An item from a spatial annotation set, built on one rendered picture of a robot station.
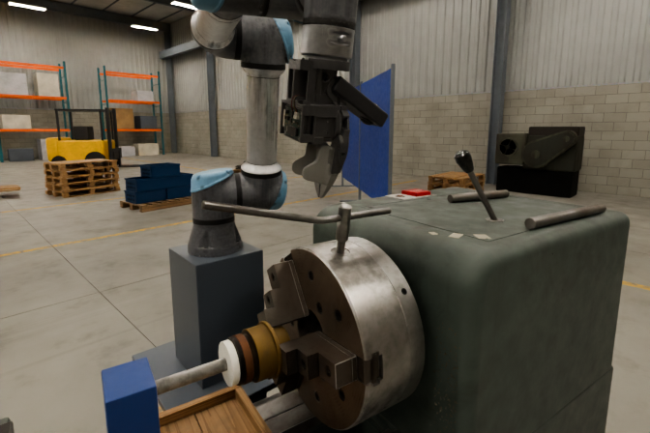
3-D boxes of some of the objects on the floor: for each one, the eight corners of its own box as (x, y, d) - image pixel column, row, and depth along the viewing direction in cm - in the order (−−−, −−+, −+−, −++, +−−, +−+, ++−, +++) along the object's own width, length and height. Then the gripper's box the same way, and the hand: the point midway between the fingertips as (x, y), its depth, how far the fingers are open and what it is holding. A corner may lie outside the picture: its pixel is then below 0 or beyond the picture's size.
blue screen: (326, 187, 965) (326, 91, 928) (357, 186, 975) (359, 92, 938) (363, 227, 561) (366, 63, 524) (415, 226, 571) (421, 64, 534)
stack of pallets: (103, 187, 948) (100, 158, 936) (122, 190, 902) (119, 159, 890) (44, 194, 844) (41, 161, 832) (63, 198, 797) (59, 163, 786)
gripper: (280, 55, 56) (273, 191, 63) (310, 57, 49) (297, 211, 55) (330, 61, 61) (318, 187, 67) (364, 63, 53) (346, 205, 60)
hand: (325, 189), depth 62 cm, fingers closed
